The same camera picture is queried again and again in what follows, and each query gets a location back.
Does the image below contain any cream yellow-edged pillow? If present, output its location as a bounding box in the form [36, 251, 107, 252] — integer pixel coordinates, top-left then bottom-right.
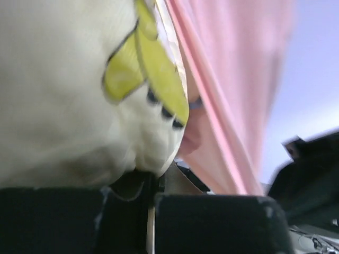
[1, 1, 189, 188]

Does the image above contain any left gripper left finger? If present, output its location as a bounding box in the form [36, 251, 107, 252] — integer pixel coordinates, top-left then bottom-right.
[0, 186, 153, 254]

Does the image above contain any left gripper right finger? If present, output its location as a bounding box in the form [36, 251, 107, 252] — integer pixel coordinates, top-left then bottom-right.
[155, 194, 294, 254]

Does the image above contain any pink pillowcase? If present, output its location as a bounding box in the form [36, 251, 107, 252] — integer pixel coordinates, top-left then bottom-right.
[166, 1, 293, 195]

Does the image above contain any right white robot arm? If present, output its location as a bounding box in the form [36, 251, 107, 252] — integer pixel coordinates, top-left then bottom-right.
[268, 132, 338, 233]

